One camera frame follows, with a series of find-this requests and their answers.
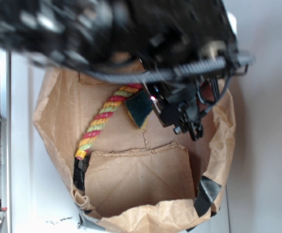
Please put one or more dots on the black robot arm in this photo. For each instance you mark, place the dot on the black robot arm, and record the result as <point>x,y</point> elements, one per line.
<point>177,48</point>

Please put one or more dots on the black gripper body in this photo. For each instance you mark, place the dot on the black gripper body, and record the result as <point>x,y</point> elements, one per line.
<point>184,94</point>

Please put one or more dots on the brown paper bag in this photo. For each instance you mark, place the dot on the brown paper bag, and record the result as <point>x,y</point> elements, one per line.
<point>147,180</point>

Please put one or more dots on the green and yellow sponge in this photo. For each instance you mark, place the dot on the green and yellow sponge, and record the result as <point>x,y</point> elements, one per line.
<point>139,108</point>

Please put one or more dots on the multicolour twisted rope toy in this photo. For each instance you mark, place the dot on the multicolour twisted rope toy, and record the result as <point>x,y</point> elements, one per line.
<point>99,121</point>

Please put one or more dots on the aluminium frame rail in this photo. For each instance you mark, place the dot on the aluminium frame rail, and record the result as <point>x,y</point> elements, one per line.
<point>5,193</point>

